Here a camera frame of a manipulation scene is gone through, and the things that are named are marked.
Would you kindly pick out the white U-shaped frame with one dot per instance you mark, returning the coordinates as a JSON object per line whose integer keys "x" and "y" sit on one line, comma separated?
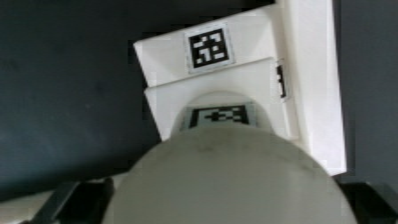
{"x": 76, "y": 125}

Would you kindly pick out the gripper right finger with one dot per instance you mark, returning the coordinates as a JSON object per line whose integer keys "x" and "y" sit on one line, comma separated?
{"x": 382, "y": 204}

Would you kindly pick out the white lamp bulb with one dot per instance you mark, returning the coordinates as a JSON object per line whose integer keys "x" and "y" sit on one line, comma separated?
{"x": 225, "y": 175}

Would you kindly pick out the white lamp base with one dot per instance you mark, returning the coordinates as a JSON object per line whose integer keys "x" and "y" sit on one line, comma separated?
{"x": 215, "y": 73}

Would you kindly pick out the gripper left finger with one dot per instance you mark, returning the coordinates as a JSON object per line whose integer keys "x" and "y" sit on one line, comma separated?
{"x": 48, "y": 212}

